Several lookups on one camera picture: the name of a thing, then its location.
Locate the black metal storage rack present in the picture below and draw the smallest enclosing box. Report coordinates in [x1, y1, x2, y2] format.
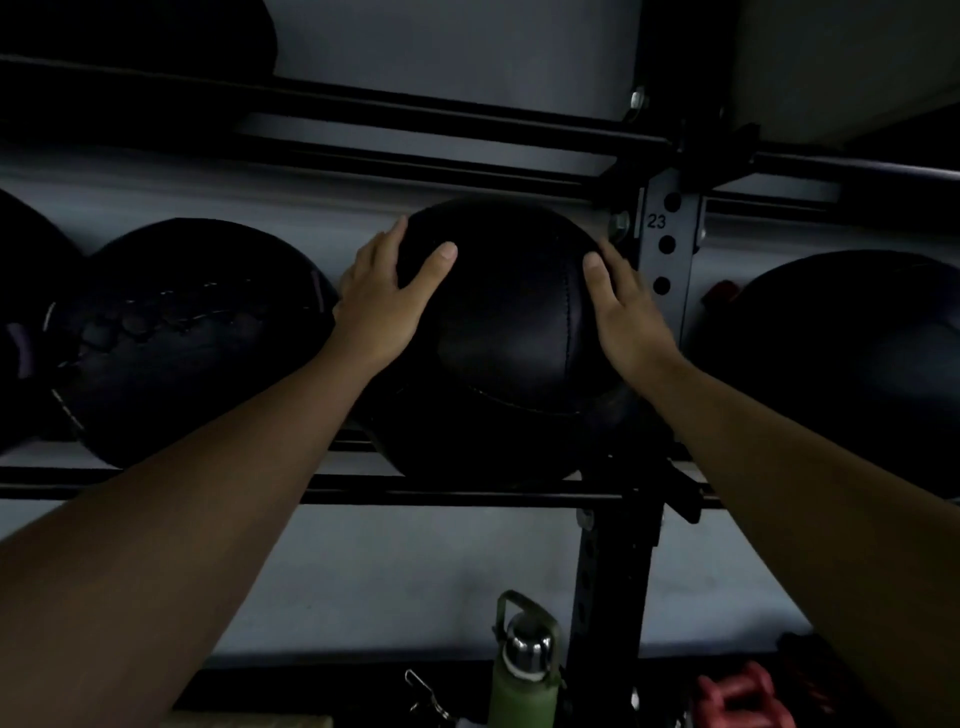
[0, 0, 960, 728]

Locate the smooth black medicine ball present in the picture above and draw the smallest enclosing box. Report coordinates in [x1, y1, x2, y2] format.
[358, 196, 655, 486]

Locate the person's left hand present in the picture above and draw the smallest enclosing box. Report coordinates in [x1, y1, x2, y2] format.
[330, 216, 459, 377]

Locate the person's left forearm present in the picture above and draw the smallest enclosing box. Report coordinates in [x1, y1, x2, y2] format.
[0, 339, 391, 728]

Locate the person's right hand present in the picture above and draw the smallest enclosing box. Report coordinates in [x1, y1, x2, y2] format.
[582, 237, 689, 384]

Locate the person's right forearm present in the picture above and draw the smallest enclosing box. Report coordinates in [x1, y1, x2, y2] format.
[641, 355, 960, 728]

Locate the large black medicine ball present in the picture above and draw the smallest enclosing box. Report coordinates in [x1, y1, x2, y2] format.
[688, 250, 960, 499]

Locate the green water bottle steel cap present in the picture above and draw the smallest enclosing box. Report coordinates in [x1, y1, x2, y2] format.
[486, 590, 565, 728]

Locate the black medicine ball purple patch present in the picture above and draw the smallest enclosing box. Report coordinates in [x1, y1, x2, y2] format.
[0, 187, 85, 454]

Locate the black laced medicine ball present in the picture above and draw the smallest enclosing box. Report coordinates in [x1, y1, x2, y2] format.
[43, 217, 340, 471]

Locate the metal carabiner clip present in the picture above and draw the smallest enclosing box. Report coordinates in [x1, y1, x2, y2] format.
[403, 667, 460, 728]

